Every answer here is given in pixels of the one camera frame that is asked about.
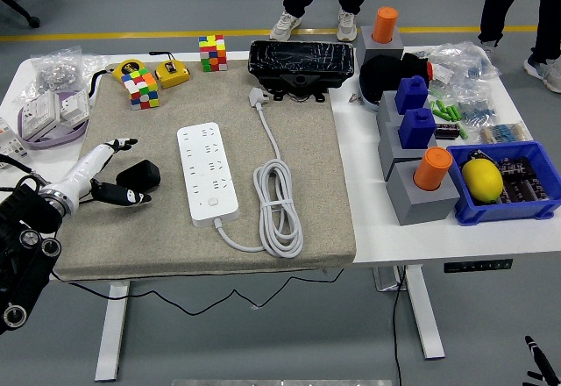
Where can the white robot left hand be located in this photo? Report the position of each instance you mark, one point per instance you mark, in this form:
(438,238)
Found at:
(79,173)

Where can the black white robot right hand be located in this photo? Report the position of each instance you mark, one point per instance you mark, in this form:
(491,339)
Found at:
(540,353)

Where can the black plug adapter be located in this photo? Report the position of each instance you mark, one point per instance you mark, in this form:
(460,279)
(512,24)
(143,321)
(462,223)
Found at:
(142,174)

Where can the white power strip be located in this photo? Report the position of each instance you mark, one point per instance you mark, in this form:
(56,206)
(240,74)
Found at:
(208,175)

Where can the purple tray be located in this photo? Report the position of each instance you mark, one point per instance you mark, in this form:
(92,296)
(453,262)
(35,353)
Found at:
(48,142)

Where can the white socket box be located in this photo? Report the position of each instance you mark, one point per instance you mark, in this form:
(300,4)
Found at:
(74,104)
(39,114)

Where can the white circuit breaker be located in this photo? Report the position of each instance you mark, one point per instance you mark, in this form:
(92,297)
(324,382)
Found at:
(9,142)

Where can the clear bag of metal parts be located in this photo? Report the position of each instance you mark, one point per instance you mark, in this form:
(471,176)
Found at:
(54,74)

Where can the scrambled colour puzzle cube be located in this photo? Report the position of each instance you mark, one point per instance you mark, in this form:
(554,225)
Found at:
(142,90)

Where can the black table control panel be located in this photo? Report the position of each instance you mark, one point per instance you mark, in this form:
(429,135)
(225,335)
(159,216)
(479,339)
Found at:
(477,266)

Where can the round yellow tape measure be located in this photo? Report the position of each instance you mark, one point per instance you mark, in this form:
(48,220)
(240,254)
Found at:
(127,69)

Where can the white table leg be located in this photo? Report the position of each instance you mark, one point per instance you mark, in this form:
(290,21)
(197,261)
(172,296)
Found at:
(111,338)
(423,316)

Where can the small yellow tape measure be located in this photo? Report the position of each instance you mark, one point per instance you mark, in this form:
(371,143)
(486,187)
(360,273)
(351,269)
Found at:
(172,74)

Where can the blue plastic bin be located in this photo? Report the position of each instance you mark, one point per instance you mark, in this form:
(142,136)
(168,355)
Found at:
(499,212)

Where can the dark brown capacitor pack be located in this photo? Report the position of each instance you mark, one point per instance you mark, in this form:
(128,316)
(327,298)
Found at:
(521,184)

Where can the tall scrambled puzzle cube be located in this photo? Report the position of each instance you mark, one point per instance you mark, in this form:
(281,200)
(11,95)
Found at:
(213,52)

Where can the yellow lemon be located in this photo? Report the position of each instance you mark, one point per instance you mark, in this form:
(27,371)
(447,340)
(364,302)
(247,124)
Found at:
(482,180)

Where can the grey square block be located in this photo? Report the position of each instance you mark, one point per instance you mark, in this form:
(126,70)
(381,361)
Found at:
(385,109)
(421,208)
(388,149)
(366,46)

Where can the small black clip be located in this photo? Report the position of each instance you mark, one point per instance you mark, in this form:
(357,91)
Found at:
(475,155)

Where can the orange cylinder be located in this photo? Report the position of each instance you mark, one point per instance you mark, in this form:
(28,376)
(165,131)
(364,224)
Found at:
(385,24)
(431,169)

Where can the clear bag of taped resistors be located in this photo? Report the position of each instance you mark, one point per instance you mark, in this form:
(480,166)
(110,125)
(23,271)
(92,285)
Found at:
(504,133)

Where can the grey-brown mat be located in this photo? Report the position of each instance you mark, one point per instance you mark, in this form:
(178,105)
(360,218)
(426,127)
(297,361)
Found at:
(307,184)

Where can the green battery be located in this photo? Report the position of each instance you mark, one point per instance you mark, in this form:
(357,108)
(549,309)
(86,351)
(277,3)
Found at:
(463,132)
(434,108)
(442,114)
(456,114)

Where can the black device in plastic wrap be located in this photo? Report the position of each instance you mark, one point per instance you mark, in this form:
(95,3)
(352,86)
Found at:
(300,59)

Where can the clear bag of blue resistors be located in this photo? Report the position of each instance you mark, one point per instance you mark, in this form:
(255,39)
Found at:
(475,109)

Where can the blue block with knob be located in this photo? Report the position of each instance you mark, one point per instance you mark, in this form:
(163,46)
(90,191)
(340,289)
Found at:
(416,131)
(411,96)

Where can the small white carton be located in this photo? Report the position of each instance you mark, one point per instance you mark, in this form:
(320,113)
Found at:
(443,74)

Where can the white bowl with blue rim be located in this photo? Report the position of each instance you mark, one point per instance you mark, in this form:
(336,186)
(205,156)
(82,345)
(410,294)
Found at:
(368,104)

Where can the small orange cap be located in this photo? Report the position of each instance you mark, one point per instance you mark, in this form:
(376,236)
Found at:
(431,71)

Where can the large clear bag of resistors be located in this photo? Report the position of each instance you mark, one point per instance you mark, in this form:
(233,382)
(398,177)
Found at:
(469,59)

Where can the black cloth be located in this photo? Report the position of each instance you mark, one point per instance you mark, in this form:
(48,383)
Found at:
(381,74)

